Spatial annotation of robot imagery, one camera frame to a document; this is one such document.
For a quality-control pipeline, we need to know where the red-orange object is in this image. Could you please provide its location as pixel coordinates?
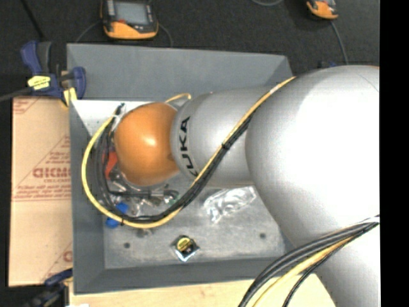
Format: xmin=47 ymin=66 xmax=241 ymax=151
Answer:
xmin=103 ymin=151 xmax=120 ymax=176

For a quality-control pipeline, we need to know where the brown cardboard board, red print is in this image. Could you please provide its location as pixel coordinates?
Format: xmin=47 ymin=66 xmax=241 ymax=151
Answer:
xmin=7 ymin=95 xmax=74 ymax=288

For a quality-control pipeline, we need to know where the clear plastic bottle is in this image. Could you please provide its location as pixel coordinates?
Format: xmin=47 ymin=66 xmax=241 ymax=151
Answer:
xmin=203 ymin=185 xmax=259 ymax=225

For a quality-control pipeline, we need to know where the yellow and black round tool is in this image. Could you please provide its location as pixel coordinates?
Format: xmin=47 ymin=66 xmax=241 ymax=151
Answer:
xmin=170 ymin=234 xmax=201 ymax=263

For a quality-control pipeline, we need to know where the blue plastic object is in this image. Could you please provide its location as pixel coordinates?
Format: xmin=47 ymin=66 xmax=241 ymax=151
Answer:
xmin=105 ymin=202 xmax=130 ymax=229

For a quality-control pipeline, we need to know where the grey metal bin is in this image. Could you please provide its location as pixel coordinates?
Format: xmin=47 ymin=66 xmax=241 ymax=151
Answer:
xmin=66 ymin=43 xmax=295 ymax=294

